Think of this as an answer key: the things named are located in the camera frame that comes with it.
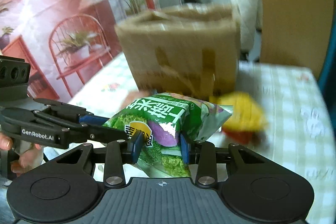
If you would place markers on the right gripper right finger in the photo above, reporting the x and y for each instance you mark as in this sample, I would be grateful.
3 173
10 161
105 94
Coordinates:
201 153

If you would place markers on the person's left hand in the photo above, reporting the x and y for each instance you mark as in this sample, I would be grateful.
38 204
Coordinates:
27 161

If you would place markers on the wooden headboard panel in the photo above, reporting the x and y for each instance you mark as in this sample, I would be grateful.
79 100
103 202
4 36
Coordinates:
296 32

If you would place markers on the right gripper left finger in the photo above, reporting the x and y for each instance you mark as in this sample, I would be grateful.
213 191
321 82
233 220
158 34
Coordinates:
118 153

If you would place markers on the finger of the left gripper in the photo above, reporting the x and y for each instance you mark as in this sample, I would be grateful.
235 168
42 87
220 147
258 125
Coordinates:
92 119
102 134

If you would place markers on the red printed backdrop cloth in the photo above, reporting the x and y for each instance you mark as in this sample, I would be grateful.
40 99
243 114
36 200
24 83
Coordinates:
66 42

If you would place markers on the green vegetable snack bag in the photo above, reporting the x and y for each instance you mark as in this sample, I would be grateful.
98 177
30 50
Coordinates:
163 118

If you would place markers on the yellow red snack bag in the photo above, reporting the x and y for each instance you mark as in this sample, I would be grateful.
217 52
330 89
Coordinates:
248 120

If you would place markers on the green plaid tablecloth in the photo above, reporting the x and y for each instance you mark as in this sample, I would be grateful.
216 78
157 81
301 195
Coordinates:
298 134

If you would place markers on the brown cardboard box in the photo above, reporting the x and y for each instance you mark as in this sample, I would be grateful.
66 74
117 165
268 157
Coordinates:
190 49

